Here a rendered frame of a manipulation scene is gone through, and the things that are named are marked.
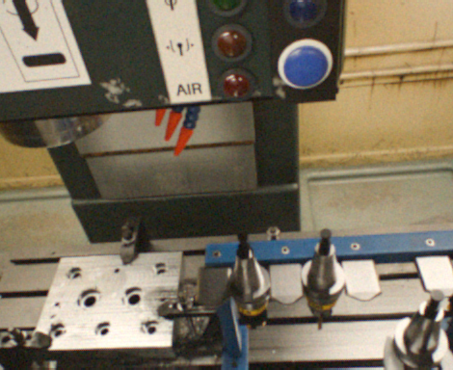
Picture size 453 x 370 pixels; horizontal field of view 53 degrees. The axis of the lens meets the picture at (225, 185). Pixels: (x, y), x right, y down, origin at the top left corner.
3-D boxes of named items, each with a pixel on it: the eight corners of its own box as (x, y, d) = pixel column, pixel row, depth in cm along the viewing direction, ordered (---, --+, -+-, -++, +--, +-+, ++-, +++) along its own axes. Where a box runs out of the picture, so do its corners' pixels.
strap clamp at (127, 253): (143, 286, 109) (126, 247, 99) (129, 287, 110) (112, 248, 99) (151, 243, 119) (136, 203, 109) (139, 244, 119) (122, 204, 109)
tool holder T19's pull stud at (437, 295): (437, 303, 54) (442, 287, 52) (440, 317, 53) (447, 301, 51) (421, 304, 55) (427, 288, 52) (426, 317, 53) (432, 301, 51)
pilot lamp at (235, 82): (253, 99, 33) (251, 72, 31) (223, 102, 33) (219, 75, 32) (253, 94, 33) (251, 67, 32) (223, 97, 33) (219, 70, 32)
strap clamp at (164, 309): (226, 338, 97) (217, 300, 87) (166, 340, 98) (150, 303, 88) (226, 324, 99) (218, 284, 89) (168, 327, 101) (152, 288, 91)
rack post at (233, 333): (248, 373, 91) (232, 288, 71) (222, 373, 92) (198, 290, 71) (248, 327, 98) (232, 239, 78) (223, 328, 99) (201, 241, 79)
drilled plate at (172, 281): (175, 357, 91) (171, 345, 88) (38, 361, 94) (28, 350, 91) (185, 264, 108) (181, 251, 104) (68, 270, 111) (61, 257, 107)
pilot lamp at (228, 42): (250, 59, 31) (247, 28, 29) (217, 62, 31) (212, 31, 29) (250, 55, 31) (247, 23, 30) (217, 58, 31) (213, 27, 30)
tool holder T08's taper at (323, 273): (336, 263, 68) (339, 235, 64) (339, 289, 65) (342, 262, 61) (306, 262, 69) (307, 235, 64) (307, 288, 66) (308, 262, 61)
